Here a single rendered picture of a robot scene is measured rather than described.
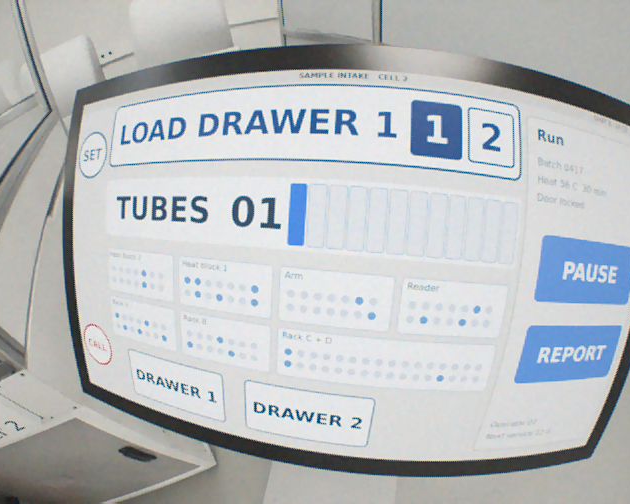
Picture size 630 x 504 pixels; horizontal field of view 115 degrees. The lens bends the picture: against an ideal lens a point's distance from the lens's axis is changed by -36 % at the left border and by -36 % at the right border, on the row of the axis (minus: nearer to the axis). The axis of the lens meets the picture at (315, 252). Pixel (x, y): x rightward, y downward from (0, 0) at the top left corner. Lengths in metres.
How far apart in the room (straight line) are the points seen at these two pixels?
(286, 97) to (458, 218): 0.13
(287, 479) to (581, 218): 1.14
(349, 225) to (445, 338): 0.09
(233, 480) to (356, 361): 1.11
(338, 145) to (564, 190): 0.15
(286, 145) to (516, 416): 0.25
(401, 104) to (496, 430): 0.24
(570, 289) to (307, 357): 0.19
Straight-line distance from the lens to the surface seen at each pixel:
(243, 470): 1.28
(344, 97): 0.20
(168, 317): 0.24
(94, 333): 0.32
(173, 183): 0.23
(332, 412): 0.23
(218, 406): 0.26
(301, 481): 1.20
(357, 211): 0.18
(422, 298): 0.19
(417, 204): 0.19
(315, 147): 0.19
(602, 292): 0.26
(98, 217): 0.28
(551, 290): 0.23
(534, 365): 0.24
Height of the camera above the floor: 1.23
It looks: 46 degrees down
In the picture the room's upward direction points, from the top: 5 degrees counter-clockwise
